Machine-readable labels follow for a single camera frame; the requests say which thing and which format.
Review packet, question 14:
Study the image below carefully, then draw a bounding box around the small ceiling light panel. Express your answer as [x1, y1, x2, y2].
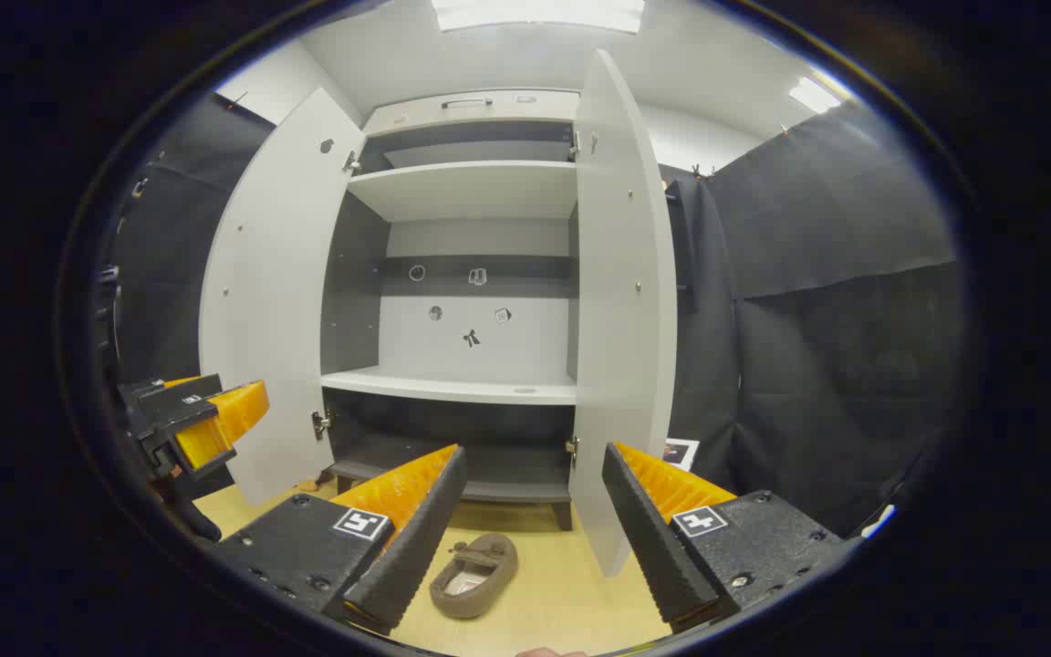
[788, 77, 844, 114]

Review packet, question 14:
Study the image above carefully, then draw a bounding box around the black backdrop cloth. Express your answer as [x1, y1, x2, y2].
[106, 91, 963, 539]

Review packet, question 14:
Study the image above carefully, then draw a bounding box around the grey white shoe cabinet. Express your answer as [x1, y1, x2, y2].
[318, 88, 583, 533]

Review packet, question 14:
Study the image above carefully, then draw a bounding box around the brown fuzzy shoe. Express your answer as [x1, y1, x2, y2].
[429, 533, 519, 620]

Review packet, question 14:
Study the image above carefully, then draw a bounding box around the shoe cabinet door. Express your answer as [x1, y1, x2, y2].
[199, 87, 368, 507]
[567, 48, 680, 579]

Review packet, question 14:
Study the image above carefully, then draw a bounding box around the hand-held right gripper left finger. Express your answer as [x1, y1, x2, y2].
[213, 444, 469, 637]

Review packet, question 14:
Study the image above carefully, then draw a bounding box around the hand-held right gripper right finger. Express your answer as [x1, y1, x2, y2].
[600, 442, 848, 634]

